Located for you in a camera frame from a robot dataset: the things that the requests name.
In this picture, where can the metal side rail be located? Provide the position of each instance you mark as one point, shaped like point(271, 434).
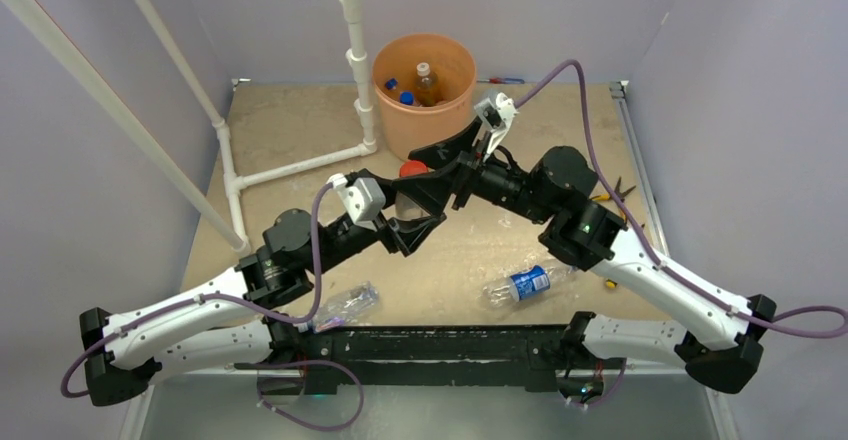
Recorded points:
point(618, 92)

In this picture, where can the yellow tea bottle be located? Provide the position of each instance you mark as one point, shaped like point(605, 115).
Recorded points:
point(427, 87)

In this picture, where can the orange plastic bin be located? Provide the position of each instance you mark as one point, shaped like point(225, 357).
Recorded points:
point(406, 128)

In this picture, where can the small red cap bottle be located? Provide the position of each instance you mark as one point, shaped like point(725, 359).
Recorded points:
point(407, 206)

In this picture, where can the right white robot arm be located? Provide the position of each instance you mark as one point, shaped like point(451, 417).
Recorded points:
point(713, 335)

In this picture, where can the blue label water bottle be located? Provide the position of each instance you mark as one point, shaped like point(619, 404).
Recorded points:
point(408, 98)

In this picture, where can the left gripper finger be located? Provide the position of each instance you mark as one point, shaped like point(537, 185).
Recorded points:
point(374, 188)
point(422, 228)

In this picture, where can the white PVC pipe frame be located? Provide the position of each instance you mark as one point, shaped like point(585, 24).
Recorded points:
point(36, 18)

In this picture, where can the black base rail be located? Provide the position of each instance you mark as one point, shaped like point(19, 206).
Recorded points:
point(537, 358)

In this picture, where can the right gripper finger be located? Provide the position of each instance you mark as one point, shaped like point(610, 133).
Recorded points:
point(443, 152)
point(435, 188)

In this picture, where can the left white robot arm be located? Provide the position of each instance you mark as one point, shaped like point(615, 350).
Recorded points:
point(229, 319)

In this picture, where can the crushed clear bottle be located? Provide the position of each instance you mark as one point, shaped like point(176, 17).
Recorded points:
point(344, 307)

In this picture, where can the small blue label bottle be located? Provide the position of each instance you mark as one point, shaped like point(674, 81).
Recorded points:
point(517, 287)

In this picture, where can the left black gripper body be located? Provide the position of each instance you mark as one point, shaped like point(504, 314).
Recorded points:
point(383, 234)

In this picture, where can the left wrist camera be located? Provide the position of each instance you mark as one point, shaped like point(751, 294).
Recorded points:
point(356, 210)

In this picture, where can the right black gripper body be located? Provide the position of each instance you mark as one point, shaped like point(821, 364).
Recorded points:
point(496, 184)

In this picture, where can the yellow handled pliers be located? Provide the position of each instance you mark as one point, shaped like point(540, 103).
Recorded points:
point(618, 192)

